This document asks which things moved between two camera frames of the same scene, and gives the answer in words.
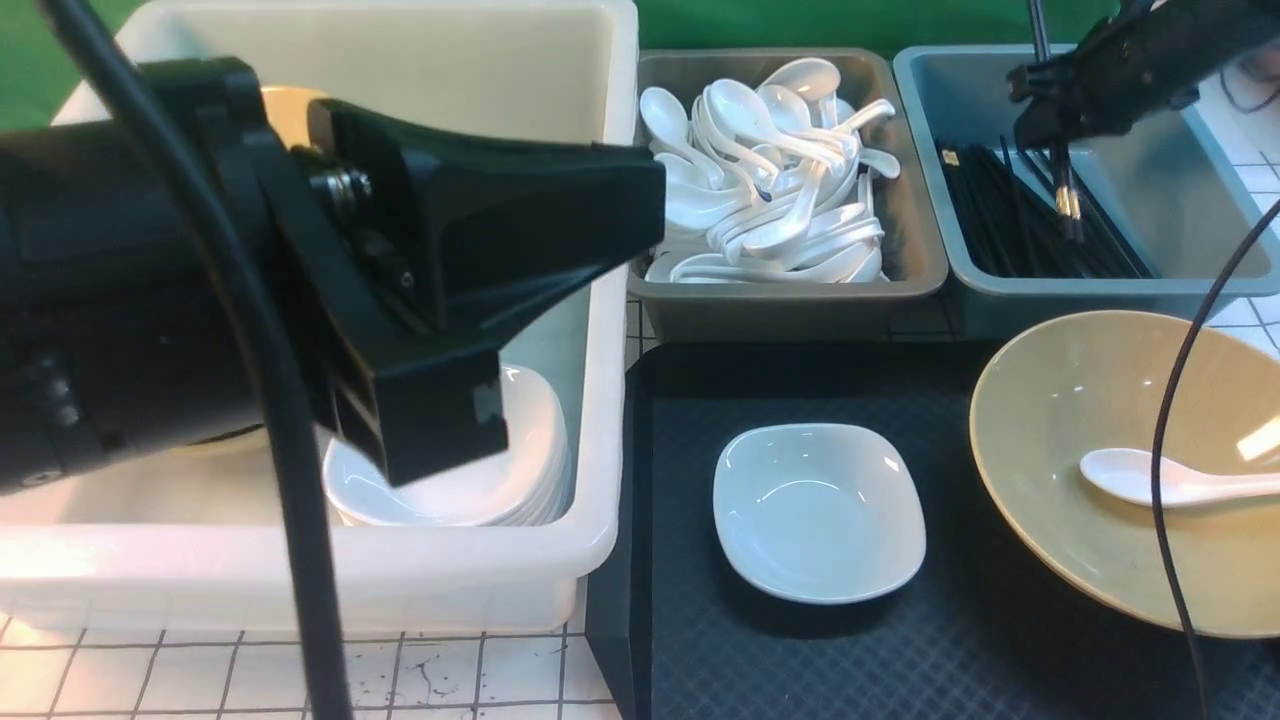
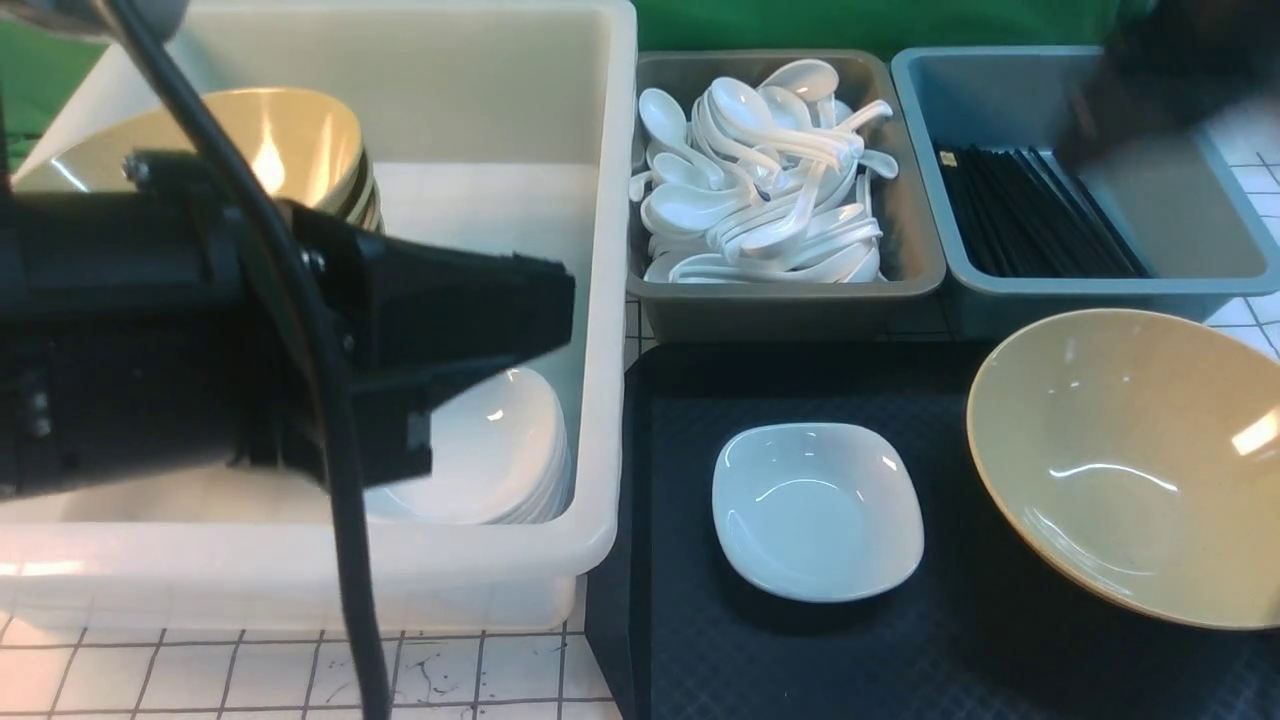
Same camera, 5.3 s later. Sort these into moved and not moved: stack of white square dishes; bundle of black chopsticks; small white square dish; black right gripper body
Moved: black right gripper body
Not moved: bundle of black chopsticks; stack of white square dishes; small white square dish
